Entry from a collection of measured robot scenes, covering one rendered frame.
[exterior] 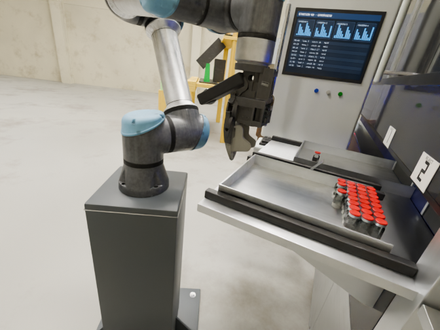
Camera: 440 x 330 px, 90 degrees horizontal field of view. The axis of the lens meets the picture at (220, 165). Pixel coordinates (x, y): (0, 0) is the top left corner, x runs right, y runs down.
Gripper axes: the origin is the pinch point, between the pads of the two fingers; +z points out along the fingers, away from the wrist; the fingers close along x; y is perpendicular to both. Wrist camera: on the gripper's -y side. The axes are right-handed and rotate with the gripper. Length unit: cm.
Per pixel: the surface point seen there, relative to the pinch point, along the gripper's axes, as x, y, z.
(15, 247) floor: -5, -131, 97
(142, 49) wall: 625, -641, -48
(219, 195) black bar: -7.6, 1.9, 7.2
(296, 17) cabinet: 87, -9, -47
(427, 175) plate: 4.8, 38.1, -4.9
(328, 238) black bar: -7.7, 24.8, 7.5
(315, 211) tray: 2.7, 22.2, 8.9
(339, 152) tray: 54, 27, 7
